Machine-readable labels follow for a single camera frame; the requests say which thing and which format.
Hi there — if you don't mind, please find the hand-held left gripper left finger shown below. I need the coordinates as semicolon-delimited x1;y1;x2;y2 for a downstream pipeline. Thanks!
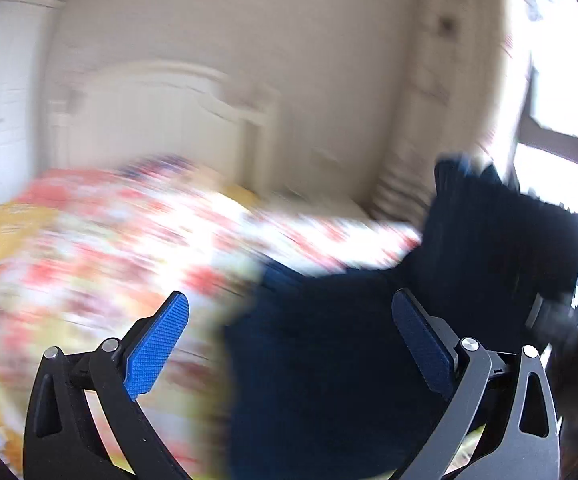
24;291;191;480

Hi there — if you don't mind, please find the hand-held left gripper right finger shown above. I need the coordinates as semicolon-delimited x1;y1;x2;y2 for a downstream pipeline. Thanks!
392;288;563;480

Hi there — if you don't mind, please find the blue padded jacket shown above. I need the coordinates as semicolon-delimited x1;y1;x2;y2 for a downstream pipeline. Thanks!
221;155;578;480

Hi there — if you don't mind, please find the floral bed quilt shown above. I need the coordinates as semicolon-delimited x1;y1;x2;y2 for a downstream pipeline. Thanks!
0;155;422;480

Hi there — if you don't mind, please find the white nightstand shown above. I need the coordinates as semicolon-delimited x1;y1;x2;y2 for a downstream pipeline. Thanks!
264;170;370;221

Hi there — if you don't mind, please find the white wooden headboard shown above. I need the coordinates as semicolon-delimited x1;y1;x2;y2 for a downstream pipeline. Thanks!
51;59;282;196

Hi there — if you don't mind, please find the pale printed curtain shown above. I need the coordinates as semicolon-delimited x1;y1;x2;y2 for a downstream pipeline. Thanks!
369;0;535;221

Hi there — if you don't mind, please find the white wardrobe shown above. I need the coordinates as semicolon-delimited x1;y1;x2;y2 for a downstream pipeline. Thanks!
0;0;64;221

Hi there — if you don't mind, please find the dark window frame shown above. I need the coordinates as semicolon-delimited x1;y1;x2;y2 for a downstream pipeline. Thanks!
512;0;578;211

